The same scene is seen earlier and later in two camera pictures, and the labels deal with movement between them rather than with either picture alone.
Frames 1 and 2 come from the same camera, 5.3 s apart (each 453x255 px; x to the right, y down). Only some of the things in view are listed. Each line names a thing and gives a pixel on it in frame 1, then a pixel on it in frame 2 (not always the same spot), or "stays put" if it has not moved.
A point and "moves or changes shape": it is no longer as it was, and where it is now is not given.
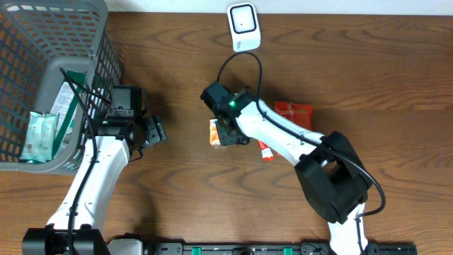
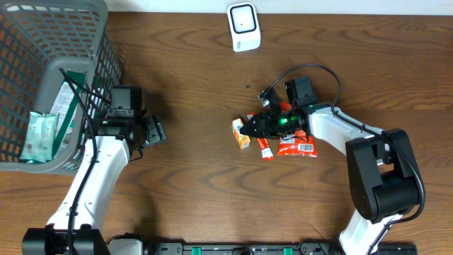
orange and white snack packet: [214, 134] moves or changes shape
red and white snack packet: [267, 154] stays put
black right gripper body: [232, 137] → [279, 124]
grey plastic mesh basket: [38, 38] stays put
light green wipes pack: [40, 137] stays put
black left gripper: [154, 132] stays put
